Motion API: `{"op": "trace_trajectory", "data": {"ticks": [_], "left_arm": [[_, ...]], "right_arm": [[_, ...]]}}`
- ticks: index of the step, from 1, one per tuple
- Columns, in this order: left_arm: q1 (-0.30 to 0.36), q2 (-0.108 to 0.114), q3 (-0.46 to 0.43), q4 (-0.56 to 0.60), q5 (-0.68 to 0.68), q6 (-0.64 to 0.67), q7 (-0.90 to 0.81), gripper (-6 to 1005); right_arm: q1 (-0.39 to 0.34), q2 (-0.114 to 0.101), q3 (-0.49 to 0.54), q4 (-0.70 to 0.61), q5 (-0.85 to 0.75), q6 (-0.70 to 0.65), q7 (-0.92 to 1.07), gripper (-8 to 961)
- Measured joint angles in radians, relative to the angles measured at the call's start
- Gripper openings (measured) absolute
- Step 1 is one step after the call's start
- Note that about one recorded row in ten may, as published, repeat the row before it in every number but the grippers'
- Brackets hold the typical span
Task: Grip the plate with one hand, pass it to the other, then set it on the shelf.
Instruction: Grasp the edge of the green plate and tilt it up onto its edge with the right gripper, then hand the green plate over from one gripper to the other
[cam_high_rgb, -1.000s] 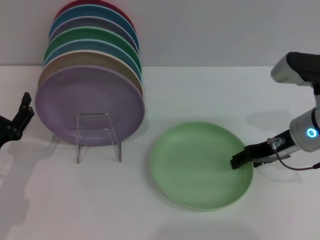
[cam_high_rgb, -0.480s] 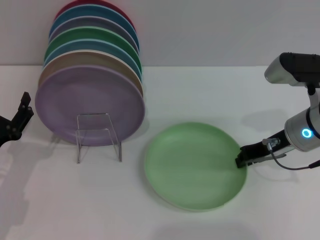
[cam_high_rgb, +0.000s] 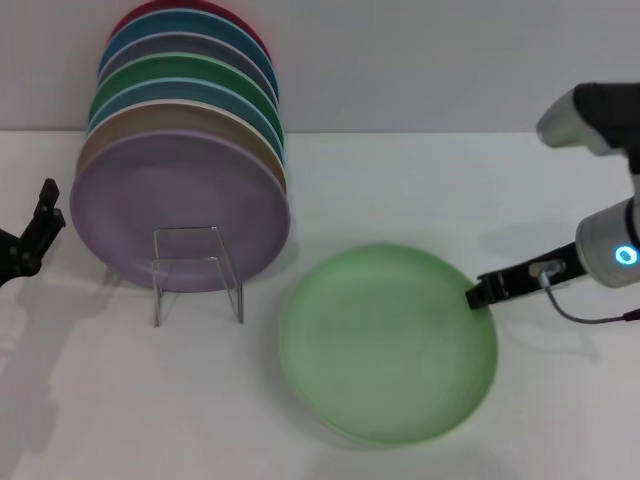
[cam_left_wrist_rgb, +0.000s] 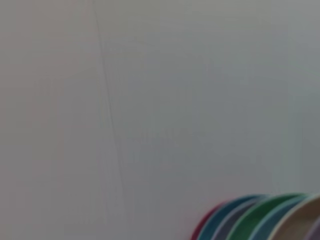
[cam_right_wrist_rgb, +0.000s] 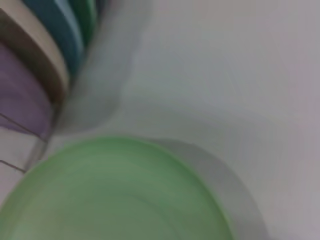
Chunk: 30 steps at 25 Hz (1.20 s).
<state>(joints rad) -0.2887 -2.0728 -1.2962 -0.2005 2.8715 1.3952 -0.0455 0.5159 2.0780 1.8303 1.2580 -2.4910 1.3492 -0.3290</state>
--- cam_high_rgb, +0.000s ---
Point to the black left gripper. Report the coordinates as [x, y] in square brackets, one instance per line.
[9, 257]

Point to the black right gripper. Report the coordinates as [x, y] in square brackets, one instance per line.
[540, 272]

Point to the light green plate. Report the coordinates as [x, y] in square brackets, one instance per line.
[385, 340]

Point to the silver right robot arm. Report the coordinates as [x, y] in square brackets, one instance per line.
[605, 240]

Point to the purple plate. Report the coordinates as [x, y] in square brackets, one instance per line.
[175, 195]

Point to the beige plate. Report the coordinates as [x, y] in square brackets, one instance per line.
[165, 117]

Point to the light blue plate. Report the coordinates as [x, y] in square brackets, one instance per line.
[175, 90]

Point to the dark green plate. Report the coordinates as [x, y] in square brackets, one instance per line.
[175, 67]

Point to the clear acrylic plate rack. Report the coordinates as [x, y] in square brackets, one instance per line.
[235, 285]

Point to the red plate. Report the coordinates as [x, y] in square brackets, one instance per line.
[131, 16]

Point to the grey lavender plate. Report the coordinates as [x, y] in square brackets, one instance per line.
[185, 45]

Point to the deep blue plate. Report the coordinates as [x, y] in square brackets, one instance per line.
[165, 27]

